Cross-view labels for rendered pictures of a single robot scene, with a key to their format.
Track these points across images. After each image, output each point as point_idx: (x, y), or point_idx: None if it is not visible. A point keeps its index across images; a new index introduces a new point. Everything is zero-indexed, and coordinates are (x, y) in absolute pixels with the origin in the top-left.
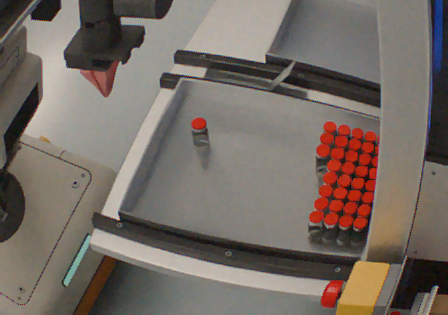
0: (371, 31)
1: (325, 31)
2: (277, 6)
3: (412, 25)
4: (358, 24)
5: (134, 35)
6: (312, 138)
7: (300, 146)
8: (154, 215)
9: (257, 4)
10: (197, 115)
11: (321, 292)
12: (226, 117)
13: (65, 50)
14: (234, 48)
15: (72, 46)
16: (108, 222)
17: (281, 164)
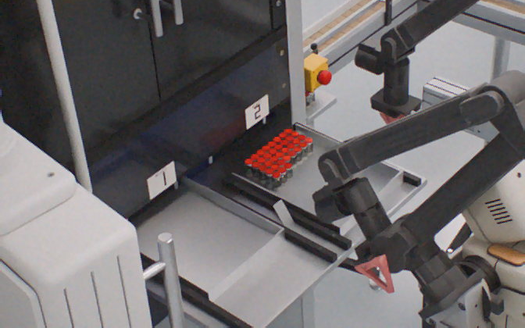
0: (186, 251)
1: (225, 258)
2: (244, 288)
3: None
4: (192, 259)
5: (376, 94)
6: (283, 195)
7: (292, 194)
8: (381, 182)
9: (257, 294)
10: (337, 222)
11: (318, 130)
12: None
13: (419, 101)
14: (295, 259)
15: (415, 101)
16: (410, 174)
17: (307, 188)
